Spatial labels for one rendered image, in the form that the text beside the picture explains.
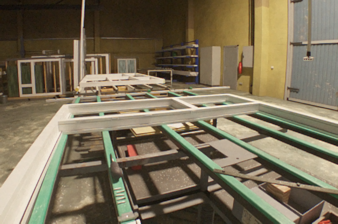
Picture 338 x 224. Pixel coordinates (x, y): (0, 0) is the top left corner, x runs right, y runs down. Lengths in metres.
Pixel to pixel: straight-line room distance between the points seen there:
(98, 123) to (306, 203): 1.10
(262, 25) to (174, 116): 7.18
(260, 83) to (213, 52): 3.33
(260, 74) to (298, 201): 7.08
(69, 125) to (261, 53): 7.44
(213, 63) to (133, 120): 9.24
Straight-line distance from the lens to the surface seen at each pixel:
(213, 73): 10.23
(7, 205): 0.55
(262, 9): 8.24
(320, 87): 6.98
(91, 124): 1.11
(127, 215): 0.52
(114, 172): 0.64
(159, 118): 1.16
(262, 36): 8.02
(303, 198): 1.07
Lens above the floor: 1.23
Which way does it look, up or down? 10 degrees down
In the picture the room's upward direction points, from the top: straight up
